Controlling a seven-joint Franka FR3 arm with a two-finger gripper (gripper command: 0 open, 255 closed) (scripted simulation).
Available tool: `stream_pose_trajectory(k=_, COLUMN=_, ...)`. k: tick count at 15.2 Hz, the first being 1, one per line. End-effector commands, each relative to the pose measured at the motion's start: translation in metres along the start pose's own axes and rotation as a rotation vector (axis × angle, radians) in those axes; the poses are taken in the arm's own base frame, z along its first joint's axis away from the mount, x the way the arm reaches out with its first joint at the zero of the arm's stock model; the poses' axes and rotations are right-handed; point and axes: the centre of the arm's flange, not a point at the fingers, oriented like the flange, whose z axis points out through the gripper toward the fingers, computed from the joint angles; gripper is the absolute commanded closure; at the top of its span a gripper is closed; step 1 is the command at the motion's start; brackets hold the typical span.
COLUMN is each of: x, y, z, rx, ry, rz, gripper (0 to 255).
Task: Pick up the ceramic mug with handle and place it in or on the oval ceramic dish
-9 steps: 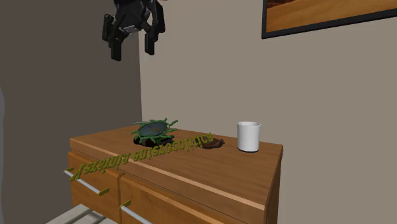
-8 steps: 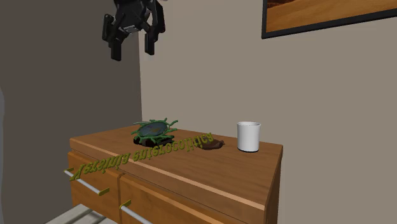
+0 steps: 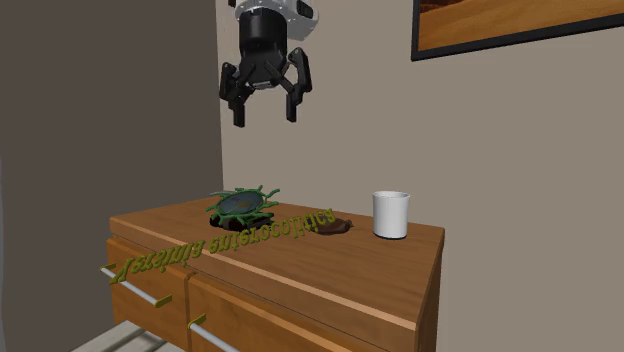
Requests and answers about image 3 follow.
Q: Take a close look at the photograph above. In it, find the white cup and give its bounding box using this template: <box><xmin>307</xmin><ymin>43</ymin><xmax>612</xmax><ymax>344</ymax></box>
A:
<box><xmin>372</xmin><ymin>190</ymin><xmax>412</xmax><ymax>241</ymax></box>

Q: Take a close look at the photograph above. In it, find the wooden chest of drawers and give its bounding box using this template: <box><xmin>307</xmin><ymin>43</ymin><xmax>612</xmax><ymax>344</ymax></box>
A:
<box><xmin>99</xmin><ymin>194</ymin><xmax>446</xmax><ymax>352</ymax></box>

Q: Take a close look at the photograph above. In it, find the brown flat lump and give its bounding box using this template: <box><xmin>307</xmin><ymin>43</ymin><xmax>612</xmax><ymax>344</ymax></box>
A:
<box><xmin>311</xmin><ymin>217</ymin><xmax>355</xmax><ymax>237</ymax></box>

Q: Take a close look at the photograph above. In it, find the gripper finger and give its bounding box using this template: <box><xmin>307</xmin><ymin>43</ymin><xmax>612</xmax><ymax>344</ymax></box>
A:
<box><xmin>218</xmin><ymin>61</ymin><xmax>259</xmax><ymax>129</ymax></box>
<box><xmin>264</xmin><ymin>47</ymin><xmax>314</xmax><ymax>124</ymax></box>

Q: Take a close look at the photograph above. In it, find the green spiky figure with lettering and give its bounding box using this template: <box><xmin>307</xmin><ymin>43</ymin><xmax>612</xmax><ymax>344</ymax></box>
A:
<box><xmin>116</xmin><ymin>184</ymin><xmax>338</xmax><ymax>284</ymax></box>

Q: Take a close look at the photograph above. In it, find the black framed wall picture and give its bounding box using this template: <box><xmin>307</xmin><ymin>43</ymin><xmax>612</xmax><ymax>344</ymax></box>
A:
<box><xmin>410</xmin><ymin>0</ymin><xmax>624</xmax><ymax>63</ymax></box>

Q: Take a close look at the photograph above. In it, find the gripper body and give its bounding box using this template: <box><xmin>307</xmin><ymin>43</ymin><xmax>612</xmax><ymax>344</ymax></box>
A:
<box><xmin>237</xmin><ymin>9</ymin><xmax>291</xmax><ymax>92</ymax></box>

